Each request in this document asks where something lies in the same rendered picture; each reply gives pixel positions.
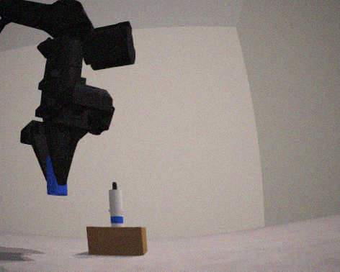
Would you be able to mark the grey marker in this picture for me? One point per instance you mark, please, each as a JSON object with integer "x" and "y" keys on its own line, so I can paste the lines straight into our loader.
{"x": 115, "y": 206}

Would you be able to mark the brown rectangular block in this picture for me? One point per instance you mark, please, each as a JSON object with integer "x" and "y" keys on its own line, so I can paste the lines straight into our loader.
{"x": 116, "y": 240}

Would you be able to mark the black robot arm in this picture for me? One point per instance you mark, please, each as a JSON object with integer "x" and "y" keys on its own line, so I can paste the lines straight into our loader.
{"x": 75, "y": 39}

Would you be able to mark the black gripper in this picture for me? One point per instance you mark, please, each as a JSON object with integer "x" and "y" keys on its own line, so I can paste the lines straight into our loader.
{"x": 65, "y": 99}

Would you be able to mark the blue cylinder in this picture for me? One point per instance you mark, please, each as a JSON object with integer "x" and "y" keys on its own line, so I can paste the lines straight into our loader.
{"x": 52, "y": 187}

